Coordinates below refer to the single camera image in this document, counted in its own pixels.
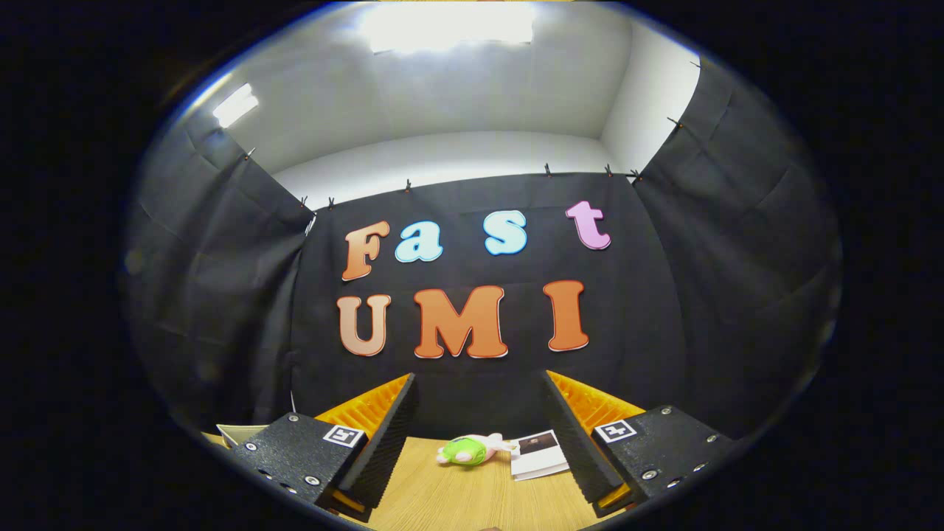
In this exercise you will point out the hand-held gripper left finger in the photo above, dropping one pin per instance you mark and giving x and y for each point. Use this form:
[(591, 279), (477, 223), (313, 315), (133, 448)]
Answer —
[(387, 442)]

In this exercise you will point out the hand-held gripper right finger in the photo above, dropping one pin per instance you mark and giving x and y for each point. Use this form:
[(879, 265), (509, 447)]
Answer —
[(571, 442)]

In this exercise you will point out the beige fabric storage box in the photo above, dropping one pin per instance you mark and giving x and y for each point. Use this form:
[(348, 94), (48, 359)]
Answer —
[(240, 434)]

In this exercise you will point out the white book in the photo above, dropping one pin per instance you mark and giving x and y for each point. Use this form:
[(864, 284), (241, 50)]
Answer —
[(538, 461)]

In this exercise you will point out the green and pink plush toy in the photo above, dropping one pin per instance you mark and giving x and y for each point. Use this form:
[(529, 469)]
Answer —
[(464, 451)]

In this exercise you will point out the small ceiling light panel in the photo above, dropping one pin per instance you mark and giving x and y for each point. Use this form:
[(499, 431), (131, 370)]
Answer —
[(236, 105)]

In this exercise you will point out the large ceiling light panel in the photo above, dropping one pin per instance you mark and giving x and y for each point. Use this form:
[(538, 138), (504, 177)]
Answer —
[(442, 26)]

